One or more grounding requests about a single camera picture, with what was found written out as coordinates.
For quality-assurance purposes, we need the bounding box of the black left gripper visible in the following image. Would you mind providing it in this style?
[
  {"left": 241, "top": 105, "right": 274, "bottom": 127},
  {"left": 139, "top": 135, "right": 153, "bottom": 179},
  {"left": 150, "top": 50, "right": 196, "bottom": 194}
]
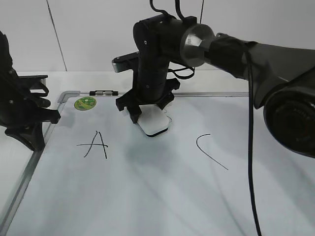
[{"left": 0, "top": 70, "right": 61, "bottom": 151}]

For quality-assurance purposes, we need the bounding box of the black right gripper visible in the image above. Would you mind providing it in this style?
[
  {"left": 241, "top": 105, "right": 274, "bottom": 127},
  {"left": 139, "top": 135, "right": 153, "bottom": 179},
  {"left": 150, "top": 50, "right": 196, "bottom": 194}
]
[{"left": 116, "top": 79, "right": 179, "bottom": 124}]

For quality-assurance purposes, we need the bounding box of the white whiteboard eraser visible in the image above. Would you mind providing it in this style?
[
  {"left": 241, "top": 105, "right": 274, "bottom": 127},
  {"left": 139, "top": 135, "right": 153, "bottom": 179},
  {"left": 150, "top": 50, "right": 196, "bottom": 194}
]
[{"left": 137, "top": 105, "right": 170, "bottom": 137}]

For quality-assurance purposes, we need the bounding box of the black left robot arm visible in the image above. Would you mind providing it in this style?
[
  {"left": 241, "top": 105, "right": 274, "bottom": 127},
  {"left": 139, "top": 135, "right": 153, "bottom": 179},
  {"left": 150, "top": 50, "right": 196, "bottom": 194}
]
[{"left": 0, "top": 33, "right": 61, "bottom": 151}]

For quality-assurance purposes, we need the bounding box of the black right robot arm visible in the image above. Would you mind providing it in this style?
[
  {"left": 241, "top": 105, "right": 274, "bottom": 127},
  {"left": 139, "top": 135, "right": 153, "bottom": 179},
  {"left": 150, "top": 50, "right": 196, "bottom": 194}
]
[{"left": 112, "top": 14, "right": 315, "bottom": 157}]

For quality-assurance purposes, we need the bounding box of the black board hanging clip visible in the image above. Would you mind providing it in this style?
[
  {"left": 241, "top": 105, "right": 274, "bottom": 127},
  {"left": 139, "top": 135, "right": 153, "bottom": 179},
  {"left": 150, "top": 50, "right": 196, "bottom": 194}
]
[{"left": 89, "top": 90, "right": 119, "bottom": 96}]

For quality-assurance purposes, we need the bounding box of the round green magnet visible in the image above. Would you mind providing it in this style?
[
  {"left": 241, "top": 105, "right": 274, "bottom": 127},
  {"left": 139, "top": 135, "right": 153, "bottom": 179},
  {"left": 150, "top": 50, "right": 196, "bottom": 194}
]
[{"left": 74, "top": 96, "right": 96, "bottom": 111}]

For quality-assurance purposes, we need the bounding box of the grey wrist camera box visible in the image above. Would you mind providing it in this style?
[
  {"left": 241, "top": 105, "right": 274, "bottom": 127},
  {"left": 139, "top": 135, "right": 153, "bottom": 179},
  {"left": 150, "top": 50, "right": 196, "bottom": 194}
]
[{"left": 112, "top": 52, "right": 139, "bottom": 73}]

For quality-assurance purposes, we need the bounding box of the white whiteboard with aluminium frame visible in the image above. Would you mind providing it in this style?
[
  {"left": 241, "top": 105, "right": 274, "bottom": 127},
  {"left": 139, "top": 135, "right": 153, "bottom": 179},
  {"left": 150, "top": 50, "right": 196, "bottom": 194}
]
[{"left": 0, "top": 90, "right": 315, "bottom": 236}]

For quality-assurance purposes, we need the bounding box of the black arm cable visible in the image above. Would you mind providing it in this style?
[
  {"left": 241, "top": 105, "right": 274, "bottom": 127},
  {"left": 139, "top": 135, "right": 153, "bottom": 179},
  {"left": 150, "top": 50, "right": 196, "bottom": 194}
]
[{"left": 149, "top": 0, "right": 262, "bottom": 236}]

